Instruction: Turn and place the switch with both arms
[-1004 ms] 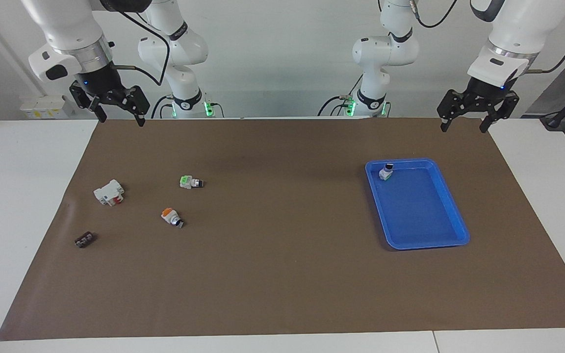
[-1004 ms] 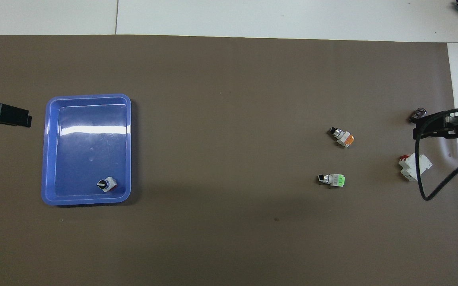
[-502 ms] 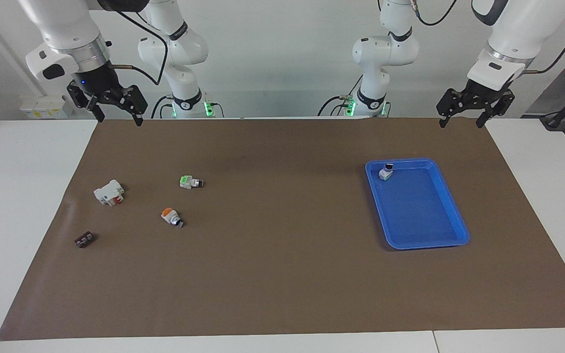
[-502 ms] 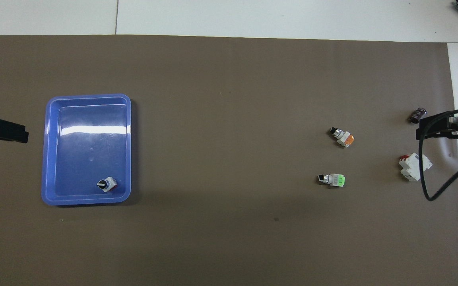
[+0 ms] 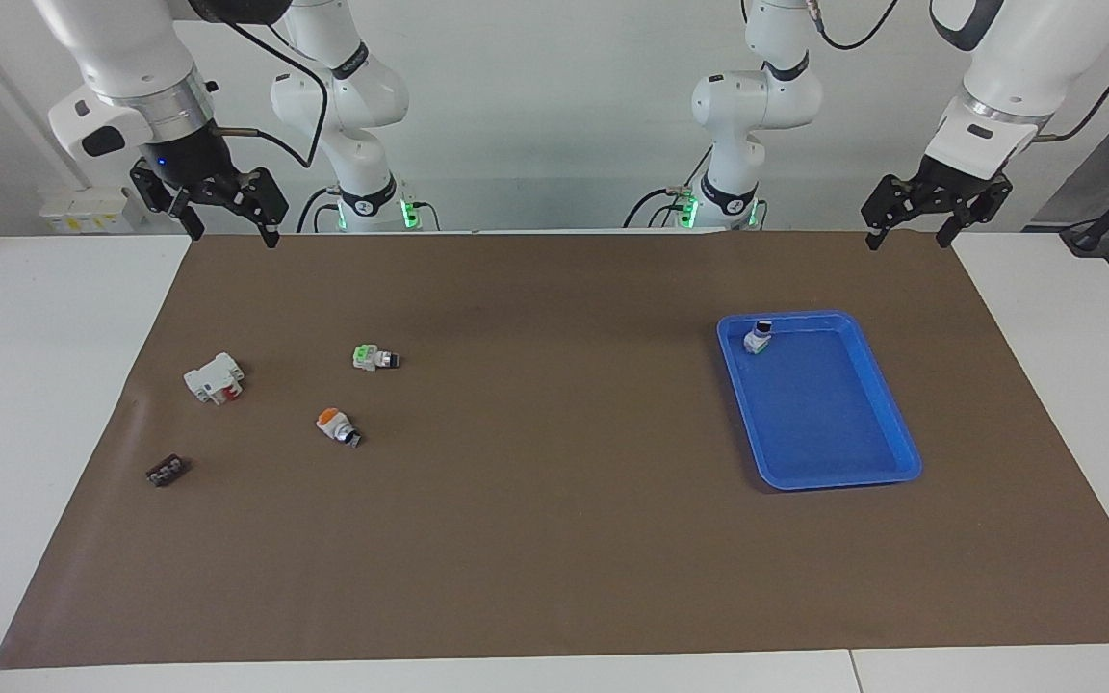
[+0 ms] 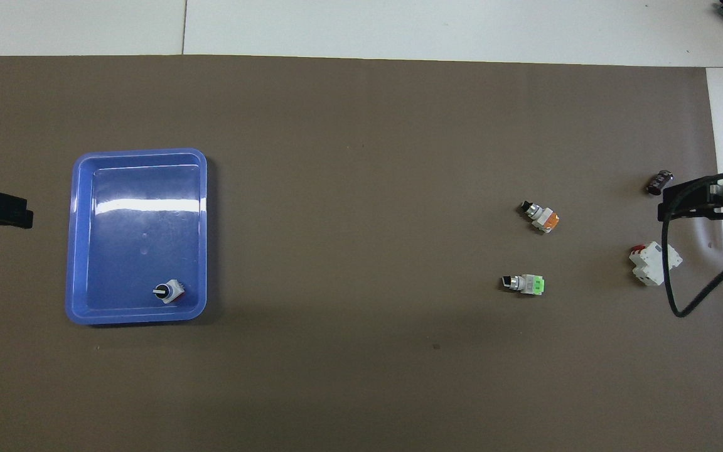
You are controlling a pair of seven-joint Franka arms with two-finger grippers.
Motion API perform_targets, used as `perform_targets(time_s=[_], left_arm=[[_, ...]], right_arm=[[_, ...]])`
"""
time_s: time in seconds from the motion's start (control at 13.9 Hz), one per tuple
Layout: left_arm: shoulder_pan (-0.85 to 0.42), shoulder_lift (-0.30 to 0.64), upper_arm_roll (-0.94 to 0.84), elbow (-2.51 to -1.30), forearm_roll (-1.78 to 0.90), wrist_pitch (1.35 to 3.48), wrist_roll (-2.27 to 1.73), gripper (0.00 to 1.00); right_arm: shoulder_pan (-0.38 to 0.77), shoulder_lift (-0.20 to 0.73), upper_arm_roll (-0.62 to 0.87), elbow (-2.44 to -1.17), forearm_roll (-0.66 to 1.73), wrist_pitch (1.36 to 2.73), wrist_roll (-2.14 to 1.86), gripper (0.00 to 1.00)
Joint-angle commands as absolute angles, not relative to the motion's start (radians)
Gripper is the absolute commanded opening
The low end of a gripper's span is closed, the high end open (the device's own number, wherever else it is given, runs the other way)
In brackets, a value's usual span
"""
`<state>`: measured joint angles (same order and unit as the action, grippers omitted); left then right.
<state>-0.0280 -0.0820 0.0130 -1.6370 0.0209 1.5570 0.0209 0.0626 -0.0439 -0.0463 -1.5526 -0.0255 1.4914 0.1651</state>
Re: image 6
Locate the blue plastic tray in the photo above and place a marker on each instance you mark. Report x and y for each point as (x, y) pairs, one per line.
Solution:
(142, 238)

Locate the white circuit breaker red lever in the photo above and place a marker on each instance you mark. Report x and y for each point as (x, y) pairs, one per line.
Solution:
(650, 263)

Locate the orange rotary selector switch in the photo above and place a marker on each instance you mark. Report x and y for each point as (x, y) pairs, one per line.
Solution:
(543, 218)
(168, 292)

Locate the brown table mat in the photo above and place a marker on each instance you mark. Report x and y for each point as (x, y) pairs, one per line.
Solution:
(361, 188)

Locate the green rotary selector switch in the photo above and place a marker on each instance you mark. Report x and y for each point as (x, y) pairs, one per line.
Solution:
(528, 284)

